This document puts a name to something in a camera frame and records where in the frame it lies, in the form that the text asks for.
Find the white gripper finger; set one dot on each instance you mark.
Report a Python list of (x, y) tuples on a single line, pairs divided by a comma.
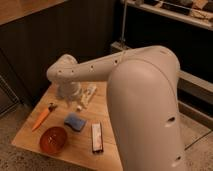
[(70, 101)]

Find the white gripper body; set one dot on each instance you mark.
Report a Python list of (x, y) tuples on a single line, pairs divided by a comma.
[(69, 91)]

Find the white bottle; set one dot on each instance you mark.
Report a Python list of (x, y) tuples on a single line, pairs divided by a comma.
[(86, 97)]

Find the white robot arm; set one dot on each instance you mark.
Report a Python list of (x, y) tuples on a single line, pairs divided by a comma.
[(142, 103)]

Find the blue sponge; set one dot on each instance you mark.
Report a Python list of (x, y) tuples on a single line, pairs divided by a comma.
[(75, 122)]

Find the orange toy carrot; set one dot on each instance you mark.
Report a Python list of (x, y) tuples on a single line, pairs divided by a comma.
[(43, 115)]

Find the red bowl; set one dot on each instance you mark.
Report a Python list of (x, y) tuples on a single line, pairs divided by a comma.
[(53, 140)]

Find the metal shelf rack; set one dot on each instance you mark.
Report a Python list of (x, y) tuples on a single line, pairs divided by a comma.
[(191, 38)]

